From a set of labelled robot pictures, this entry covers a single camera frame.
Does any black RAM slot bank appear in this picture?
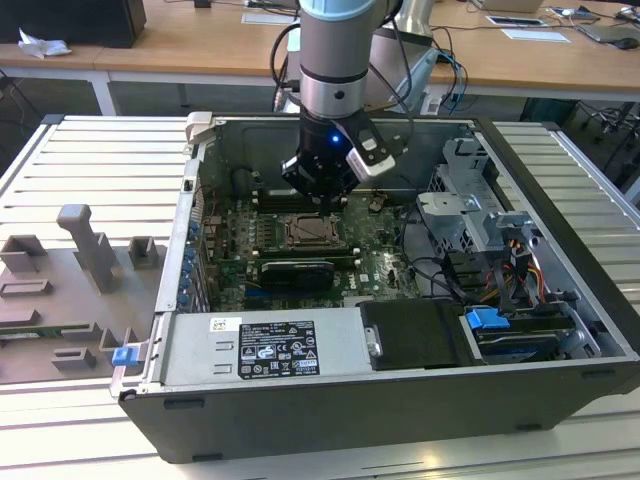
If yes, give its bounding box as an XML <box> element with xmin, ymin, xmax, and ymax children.
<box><xmin>253</xmin><ymin>189</ymin><xmax>351</xmax><ymax>212</ymax></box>
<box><xmin>255</xmin><ymin>246</ymin><xmax>362</xmax><ymax>265</ymax></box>

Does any black CPU socket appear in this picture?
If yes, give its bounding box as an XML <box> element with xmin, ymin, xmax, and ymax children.
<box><xmin>278</xmin><ymin>210</ymin><xmax>351</xmax><ymax>252</ymax></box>

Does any blue expansion slot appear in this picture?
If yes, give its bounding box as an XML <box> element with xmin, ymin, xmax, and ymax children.
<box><xmin>243</xmin><ymin>287</ymin><xmax>274</xmax><ymax>309</ymax></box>

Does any black graphics card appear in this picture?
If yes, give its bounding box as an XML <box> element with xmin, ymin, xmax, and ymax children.
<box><xmin>258</xmin><ymin>258</ymin><xmax>335</xmax><ymax>292</ymax></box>

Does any green motherboard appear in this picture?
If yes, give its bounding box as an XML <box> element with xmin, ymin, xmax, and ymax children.
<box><xmin>197</xmin><ymin>195</ymin><xmax>444</xmax><ymax>310</ymax></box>

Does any pale blue teach pendant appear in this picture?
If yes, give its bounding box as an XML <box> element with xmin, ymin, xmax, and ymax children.
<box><xmin>369</xmin><ymin>27</ymin><xmax>442</xmax><ymax>110</ymax></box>

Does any silver metal drive cage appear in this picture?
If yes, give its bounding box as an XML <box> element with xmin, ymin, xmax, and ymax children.
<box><xmin>414</xmin><ymin>135</ymin><xmax>544</xmax><ymax>264</ymax></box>

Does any wooden desk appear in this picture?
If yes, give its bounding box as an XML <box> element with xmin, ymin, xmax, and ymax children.
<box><xmin>0</xmin><ymin>0</ymin><xmax>640</xmax><ymax>105</ymax></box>

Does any grey power supply unit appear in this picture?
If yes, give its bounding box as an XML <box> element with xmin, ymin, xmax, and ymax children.
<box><xmin>160</xmin><ymin>306</ymin><xmax>382</xmax><ymax>387</ymax></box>

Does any blue disk carrier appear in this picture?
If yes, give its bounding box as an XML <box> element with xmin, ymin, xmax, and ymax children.
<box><xmin>463</xmin><ymin>306</ymin><xmax>512</xmax><ymax>332</ymax></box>

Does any white paper sheet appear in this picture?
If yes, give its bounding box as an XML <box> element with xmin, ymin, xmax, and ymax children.
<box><xmin>500</xmin><ymin>27</ymin><xmax>572</xmax><ymax>44</ymax></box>

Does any black open PC case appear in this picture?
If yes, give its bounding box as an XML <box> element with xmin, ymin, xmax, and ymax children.
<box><xmin>110</xmin><ymin>110</ymin><xmax>640</xmax><ymax>464</ymax></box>

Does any blue case clip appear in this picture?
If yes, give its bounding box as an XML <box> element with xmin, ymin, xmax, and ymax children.
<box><xmin>112</xmin><ymin>345</ymin><xmax>140</xmax><ymax>369</ymax></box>

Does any black monitor box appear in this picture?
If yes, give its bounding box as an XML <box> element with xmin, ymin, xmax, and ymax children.
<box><xmin>0</xmin><ymin>0</ymin><xmax>149</xmax><ymax>50</ymax></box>

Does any crumpled white paper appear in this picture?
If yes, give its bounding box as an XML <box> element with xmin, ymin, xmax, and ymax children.
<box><xmin>17</xmin><ymin>26</ymin><xmax>72</xmax><ymax>62</ymax></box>

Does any grey parts rack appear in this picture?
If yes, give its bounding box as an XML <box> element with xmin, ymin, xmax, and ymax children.
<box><xmin>0</xmin><ymin>202</ymin><xmax>170</xmax><ymax>387</ymax></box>

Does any grey laptop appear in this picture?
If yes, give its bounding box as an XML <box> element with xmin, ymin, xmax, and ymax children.
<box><xmin>576</xmin><ymin>21</ymin><xmax>640</xmax><ymax>46</ymax></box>

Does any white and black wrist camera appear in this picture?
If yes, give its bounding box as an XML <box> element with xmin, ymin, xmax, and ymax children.
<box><xmin>344</xmin><ymin>121</ymin><xmax>407</xmax><ymax>181</ymax></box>

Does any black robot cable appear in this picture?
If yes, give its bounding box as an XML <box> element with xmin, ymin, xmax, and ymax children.
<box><xmin>269</xmin><ymin>22</ymin><xmax>304</xmax><ymax>102</ymax></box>

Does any grey case latch handle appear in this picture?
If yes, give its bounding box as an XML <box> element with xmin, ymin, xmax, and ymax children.
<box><xmin>184</xmin><ymin>110</ymin><xmax>217</xmax><ymax>147</ymax></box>

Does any black internal cable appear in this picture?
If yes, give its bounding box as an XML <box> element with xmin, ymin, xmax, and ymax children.
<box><xmin>399</xmin><ymin>205</ymin><xmax>474</xmax><ymax>304</ymax></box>

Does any grey desk cable hatch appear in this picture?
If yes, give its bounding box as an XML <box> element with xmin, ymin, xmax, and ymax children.
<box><xmin>241</xmin><ymin>12</ymin><xmax>301</xmax><ymax>26</ymax></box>

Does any blue cable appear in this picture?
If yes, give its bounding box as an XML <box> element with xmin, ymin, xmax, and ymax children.
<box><xmin>438</xmin><ymin>48</ymin><xmax>470</xmax><ymax>115</ymax></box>

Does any coloured power wire bundle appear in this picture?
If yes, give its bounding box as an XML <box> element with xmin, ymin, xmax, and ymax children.
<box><xmin>503</xmin><ymin>238</ymin><xmax>547</xmax><ymax>304</ymax></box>

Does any flat tablet with white frame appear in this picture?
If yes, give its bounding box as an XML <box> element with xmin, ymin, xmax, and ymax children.
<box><xmin>486</xmin><ymin>14</ymin><xmax>546</xmax><ymax>29</ymax></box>

